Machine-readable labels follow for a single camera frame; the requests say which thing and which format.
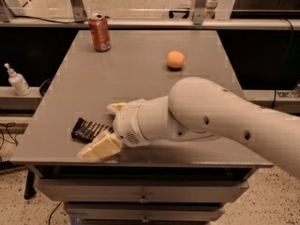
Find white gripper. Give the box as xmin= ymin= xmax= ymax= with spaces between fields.
xmin=78 ymin=99 xmax=150 ymax=162

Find black rxbar chocolate wrapper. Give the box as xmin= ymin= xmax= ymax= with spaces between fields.
xmin=71 ymin=117 xmax=113 ymax=143

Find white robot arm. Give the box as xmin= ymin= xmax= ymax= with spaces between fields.
xmin=78 ymin=77 xmax=300 ymax=178

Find grey upper drawer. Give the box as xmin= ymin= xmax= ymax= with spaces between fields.
xmin=37 ymin=179 xmax=248 ymax=203

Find grey drawer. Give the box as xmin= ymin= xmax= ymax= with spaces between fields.
xmin=65 ymin=202 xmax=225 ymax=221
xmin=37 ymin=179 xmax=248 ymax=203

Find grey lower drawer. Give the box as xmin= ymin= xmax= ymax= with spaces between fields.
xmin=65 ymin=202 xmax=225 ymax=221

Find orange fruit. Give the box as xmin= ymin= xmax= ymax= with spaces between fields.
xmin=167 ymin=51 xmax=185 ymax=69

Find white pump bottle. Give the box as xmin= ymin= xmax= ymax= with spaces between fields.
xmin=4 ymin=63 xmax=31 ymax=97

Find black table leg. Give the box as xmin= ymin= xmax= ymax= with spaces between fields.
xmin=23 ymin=171 xmax=37 ymax=200

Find red soda can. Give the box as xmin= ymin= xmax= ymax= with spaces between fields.
xmin=88 ymin=14 xmax=112 ymax=53

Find black floor cables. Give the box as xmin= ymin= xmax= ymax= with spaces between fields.
xmin=0 ymin=122 xmax=20 ymax=164

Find left metal frame bracket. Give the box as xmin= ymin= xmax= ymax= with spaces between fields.
xmin=69 ymin=0 xmax=87 ymax=23

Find metal frame bracket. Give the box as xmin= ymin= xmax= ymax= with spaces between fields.
xmin=69 ymin=0 xmax=87 ymax=23
xmin=192 ymin=0 xmax=207 ymax=25

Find right metal frame bracket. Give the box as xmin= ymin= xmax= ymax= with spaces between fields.
xmin=192 ymin=0 xmax=207 ymax=25

